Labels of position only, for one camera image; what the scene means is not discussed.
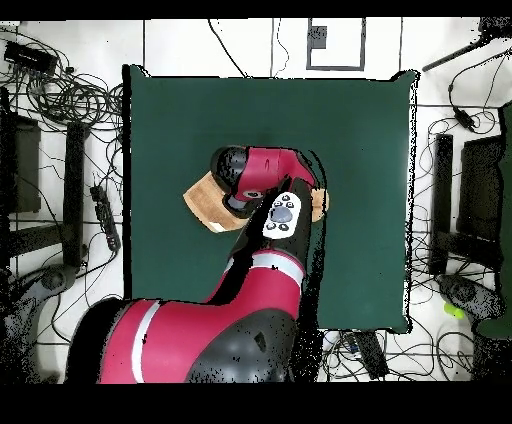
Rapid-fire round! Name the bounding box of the black electronics box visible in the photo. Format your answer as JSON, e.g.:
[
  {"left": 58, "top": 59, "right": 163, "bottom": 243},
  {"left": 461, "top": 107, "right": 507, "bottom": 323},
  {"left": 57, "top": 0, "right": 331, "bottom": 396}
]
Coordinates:
[{"left": 2, "top": 40, "right": 59, "bottom": 75}]

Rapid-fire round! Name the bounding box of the black L-shaped stand foot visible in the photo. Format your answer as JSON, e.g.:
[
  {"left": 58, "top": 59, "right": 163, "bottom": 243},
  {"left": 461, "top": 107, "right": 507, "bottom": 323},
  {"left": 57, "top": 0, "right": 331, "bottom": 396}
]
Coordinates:
[
  {"left": 7, "top": 121, "right": 86, "bottom": 268},
  {"left": 429, "top": 133, "right": 503, "bottom": 275}
]

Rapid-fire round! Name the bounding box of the dark green table cloth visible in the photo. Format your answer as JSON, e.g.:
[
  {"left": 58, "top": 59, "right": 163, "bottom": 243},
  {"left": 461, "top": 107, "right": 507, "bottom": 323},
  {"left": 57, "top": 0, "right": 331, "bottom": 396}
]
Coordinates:
[{"left": 121, "top": 63, "right": 419, "bottom": 335}]

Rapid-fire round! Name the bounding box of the black power adapter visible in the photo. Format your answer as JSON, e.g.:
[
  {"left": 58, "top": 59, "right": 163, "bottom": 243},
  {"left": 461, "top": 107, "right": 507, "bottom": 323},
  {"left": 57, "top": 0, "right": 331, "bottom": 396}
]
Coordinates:
[{"left": 453, "top": 108, "right": 477, "bottom": 132}]

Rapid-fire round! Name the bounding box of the black flat device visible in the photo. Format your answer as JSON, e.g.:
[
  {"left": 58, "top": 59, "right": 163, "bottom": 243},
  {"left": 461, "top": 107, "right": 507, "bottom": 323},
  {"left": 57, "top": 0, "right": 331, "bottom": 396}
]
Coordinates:
[{"left": 353, "top": 330, "right": 390, "bottom": 380}]

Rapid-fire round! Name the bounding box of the tan terry towel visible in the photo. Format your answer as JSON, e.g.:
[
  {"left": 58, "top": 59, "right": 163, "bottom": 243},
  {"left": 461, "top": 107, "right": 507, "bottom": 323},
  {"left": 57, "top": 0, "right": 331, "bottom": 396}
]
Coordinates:
[{"left": 182, "top": 171, "right": 330, "bottom": 234}]

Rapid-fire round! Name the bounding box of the dark flat panel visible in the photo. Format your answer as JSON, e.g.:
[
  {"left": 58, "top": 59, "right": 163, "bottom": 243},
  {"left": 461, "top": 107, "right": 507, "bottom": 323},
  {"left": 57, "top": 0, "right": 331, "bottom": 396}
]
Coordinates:
[
  {"left": 0, "top": 111, "right": 42, "bottom": 215},
  {"left": 456, "top": 135, "right": 506, "bottom": 241}
]

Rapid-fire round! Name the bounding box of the small grey square plate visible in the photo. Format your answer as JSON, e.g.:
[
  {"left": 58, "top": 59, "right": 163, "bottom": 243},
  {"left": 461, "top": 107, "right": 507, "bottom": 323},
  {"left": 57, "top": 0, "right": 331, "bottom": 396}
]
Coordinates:
[{"left": 306, "top": 25, "right": 328, "bottom": 50}]

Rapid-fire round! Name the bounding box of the black power strip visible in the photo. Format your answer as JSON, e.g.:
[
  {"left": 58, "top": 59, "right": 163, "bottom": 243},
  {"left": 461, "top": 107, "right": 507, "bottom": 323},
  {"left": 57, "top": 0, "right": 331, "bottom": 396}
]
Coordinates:
[{"left": 89, "top": 184, "right": 122, "bottom": 253}]

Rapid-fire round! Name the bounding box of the tangled black cable bundle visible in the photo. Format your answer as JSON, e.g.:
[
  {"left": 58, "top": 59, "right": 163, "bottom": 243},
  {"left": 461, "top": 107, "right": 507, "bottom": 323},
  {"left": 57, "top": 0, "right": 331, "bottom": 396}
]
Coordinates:
[{"left": 0, "top": 23, "right": 124, "bottom": 133}]

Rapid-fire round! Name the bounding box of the grey square floor frame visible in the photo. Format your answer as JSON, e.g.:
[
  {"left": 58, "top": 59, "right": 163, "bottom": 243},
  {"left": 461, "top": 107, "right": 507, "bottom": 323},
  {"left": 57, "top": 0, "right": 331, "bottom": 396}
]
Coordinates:
[{"left": 306, "top": 17, "right": 367, "bottom": 72}]

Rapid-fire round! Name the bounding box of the black rod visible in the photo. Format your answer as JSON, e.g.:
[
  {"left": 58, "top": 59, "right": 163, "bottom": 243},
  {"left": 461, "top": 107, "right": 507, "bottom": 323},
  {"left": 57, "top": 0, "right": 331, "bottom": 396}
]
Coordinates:
[{"left": 421, "top": 17, "right": 512, "bottom": 73}]

